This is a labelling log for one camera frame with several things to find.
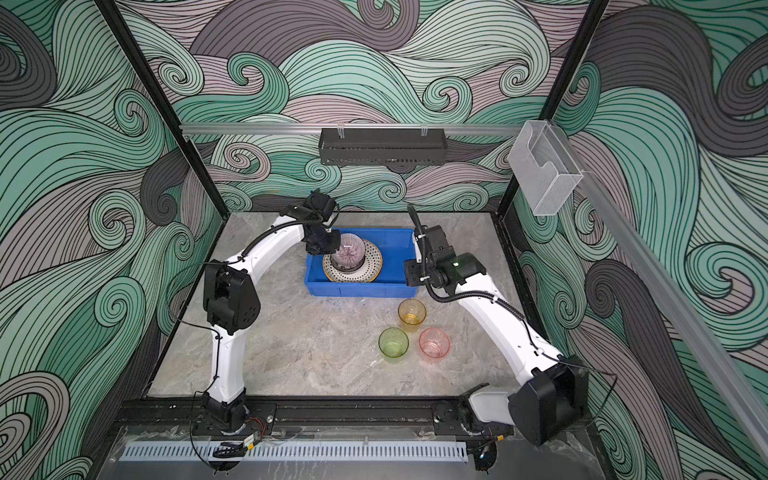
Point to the white slotted cable duct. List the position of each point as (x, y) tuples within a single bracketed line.
[(300, 451)]

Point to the green transparent cup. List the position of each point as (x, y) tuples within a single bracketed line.
[(393, 343)]

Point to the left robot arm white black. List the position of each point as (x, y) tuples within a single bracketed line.
[(231, 302)]

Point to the pink transparent cup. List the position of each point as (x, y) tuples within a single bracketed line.
[(434, 344)]

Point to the blue plastic bin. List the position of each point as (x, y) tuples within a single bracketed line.
[(396, 245)]

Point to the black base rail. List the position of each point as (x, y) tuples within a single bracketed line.
[(282, 415)]

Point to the pink striped bowl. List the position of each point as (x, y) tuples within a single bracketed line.
[(351, 253)]

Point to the clear acrylic wall holder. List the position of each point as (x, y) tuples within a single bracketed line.
[(545, 166)]

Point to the yellow rim dotted plate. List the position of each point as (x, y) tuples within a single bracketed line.
[(367, 273)]

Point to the black wall tray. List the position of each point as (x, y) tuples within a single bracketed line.
[(401, 147)]

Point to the yellow transparent cup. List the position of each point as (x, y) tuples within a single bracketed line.
[(412, 314)]

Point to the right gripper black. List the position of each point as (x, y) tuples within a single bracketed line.
[(412, 270)]

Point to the aluminium back wall rail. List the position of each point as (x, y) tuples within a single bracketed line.
[(278, 128)]

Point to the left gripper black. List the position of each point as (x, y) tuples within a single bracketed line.
[(335, 245)]

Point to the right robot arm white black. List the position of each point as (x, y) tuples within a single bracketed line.
[(552, 393)]

